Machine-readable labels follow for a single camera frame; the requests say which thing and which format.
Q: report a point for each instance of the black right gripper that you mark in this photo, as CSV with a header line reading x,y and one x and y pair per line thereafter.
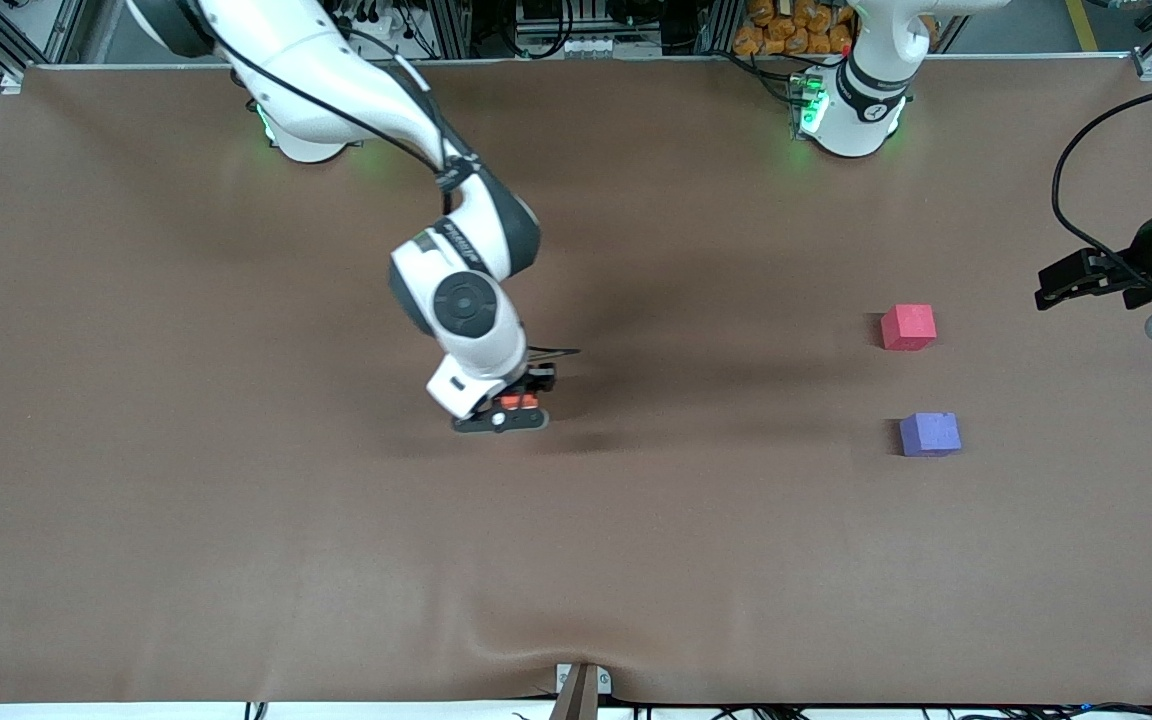
x,y
541,381

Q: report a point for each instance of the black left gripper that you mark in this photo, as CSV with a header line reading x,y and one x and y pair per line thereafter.
x,y
1119,274

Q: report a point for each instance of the orange foam block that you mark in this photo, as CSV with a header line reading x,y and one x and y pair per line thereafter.
x,y
510,401

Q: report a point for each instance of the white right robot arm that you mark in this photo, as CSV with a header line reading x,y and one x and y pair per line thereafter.
x,y
466,300

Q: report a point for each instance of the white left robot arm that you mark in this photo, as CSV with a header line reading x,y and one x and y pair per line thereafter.
x,y
856,100

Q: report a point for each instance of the brown table mat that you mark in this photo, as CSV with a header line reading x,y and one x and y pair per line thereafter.
x,y
576,550

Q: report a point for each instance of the red foam block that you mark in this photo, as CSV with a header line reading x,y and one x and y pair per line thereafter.
x,y
908,327

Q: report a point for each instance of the purple foam block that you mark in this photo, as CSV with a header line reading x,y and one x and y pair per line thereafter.
x,y
931,435

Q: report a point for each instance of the grey table clamp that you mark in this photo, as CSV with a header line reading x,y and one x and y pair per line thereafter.
x,y
581,690

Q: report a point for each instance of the white connector strip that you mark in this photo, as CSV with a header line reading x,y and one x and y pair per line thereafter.
x,y
586,46

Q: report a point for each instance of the white power strip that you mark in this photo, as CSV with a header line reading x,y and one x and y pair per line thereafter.
x,y
371,27

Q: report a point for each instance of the bag of oranges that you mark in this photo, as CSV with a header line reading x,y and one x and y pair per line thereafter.
x,y
786,30

